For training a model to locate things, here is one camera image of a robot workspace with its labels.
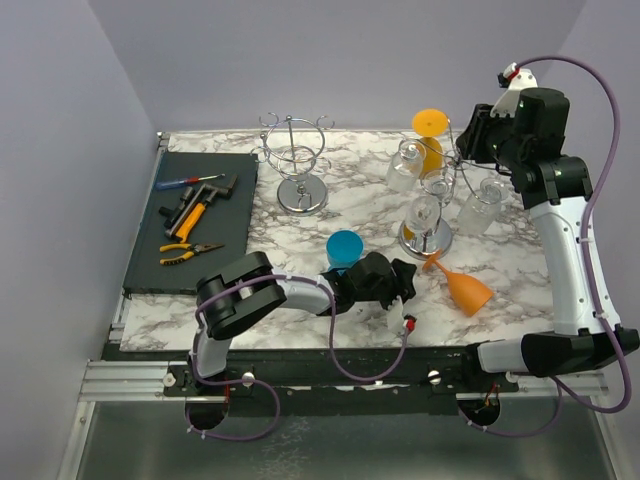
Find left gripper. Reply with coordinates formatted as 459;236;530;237
353;260;415;317

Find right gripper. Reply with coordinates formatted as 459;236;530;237
456;102;528;169

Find yellow plastic goblet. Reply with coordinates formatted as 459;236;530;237
411;108;449;175

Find scrolled chrome glass rack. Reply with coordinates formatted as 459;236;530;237
397;117;501;261

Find small clear wine glass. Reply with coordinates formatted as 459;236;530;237
386;139;426;192

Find blue plastic goblet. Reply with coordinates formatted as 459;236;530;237
326;230;364;270

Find clear ribbed wine glass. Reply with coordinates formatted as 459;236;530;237
457;178;508;235

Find clear stemmed wine glass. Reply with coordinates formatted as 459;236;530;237
402;168;456;240

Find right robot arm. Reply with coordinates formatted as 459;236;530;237
456;88;639;392

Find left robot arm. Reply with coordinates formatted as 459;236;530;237
187;251;417;395

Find round chrome glass rack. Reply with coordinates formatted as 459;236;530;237
251;112;335;216

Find orange plastic goblet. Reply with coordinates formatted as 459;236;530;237
422;250;494;317

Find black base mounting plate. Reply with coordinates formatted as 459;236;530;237
99;344;521;419

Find black orange hammer tool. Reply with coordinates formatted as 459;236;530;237
165;174;238;244

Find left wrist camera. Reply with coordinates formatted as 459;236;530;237
386;297;416;335

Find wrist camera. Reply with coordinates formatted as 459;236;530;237
490;62;538;118
386;297;416;335

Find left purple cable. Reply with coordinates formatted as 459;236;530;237
183;273;416;442

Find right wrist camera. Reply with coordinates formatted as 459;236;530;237
490;62;538;118

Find yellow handled pliers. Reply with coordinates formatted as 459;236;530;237
159;243;224;266

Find aluminium rail frame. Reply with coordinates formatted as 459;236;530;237
60;130;617;479

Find blue handled screwdriver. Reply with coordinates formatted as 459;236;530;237
154;174;224;191

